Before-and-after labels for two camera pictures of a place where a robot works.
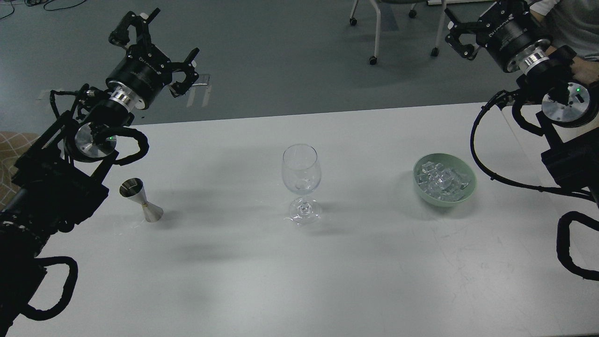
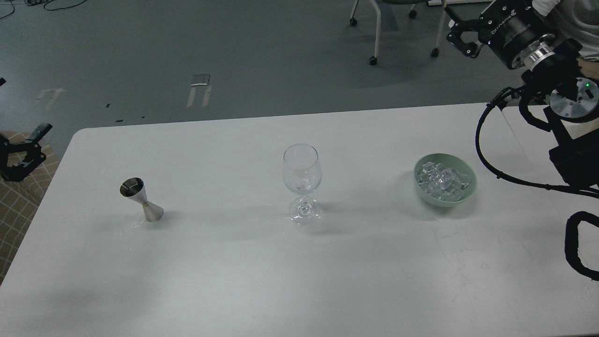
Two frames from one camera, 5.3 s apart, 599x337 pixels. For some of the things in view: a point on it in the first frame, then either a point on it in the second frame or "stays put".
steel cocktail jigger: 133,188 stays put
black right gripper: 504,29 stays put
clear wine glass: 301,171 stays put
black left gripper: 145,69 → 16,173
